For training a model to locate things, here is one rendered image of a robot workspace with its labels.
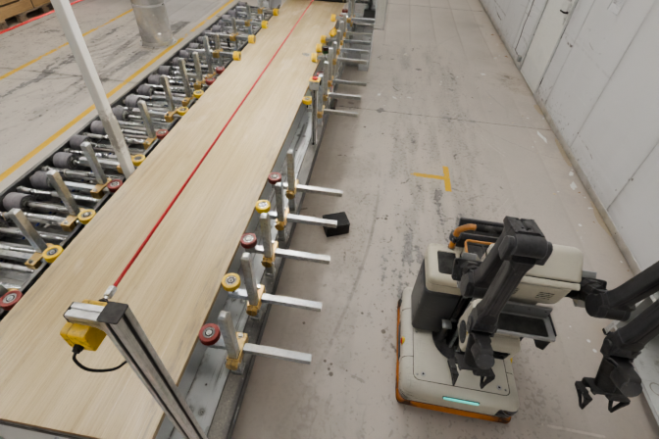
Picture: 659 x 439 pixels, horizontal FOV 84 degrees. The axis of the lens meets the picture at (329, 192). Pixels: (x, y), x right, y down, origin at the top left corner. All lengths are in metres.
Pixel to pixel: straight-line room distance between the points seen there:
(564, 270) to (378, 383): 1.42
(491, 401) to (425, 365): 0.36
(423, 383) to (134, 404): 1.39
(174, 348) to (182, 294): 0.24
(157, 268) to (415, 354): 1.44
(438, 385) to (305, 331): 0.89
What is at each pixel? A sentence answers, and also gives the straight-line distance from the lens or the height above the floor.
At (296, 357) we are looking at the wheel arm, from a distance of 1.62.
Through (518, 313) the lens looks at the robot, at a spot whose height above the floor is 1.05.
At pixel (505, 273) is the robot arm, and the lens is 1.14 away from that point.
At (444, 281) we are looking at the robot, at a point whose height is 0.80.
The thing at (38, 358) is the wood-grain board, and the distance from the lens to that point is 1.85.
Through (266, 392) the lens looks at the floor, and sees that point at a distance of 2.48.
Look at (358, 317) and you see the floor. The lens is 2.68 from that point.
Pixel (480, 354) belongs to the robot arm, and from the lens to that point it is 1.32.
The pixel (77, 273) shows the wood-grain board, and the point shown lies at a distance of 2.03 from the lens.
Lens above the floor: 2.32
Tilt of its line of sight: 42 degrees down
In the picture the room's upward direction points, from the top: 3 degrees clockwise
